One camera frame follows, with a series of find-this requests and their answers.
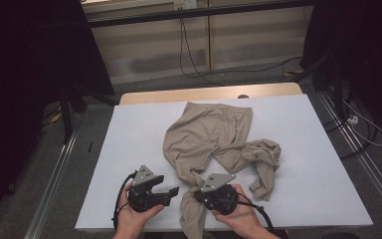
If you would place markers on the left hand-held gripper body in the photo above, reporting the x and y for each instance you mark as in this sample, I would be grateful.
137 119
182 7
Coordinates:
142 195

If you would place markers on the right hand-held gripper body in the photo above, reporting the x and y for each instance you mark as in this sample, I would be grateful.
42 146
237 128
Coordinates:
220 195

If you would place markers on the beige pants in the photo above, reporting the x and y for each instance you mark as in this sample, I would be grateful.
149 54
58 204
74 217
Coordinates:
209 136

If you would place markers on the person's left hand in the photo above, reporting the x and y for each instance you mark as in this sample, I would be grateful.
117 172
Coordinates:
131 219

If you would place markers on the person's right hand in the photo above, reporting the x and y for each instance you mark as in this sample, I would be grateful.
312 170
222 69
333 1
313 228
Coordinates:
245 219

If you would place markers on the black metal stand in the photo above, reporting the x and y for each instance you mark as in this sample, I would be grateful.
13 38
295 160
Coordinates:
336 86
67 116

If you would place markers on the white power plug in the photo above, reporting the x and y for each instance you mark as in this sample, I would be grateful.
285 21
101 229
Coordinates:
352 119

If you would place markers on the black curtain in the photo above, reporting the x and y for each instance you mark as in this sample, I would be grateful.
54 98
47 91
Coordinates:
361 49
30 83

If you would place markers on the black horizontal bar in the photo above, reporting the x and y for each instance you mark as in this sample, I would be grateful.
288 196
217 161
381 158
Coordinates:
195 13

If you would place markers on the aluminium floor rail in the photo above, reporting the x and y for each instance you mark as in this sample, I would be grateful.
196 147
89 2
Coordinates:
51 186
354 142

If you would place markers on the white wall socket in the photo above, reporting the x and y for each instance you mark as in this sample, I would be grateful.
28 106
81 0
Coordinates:
185 4

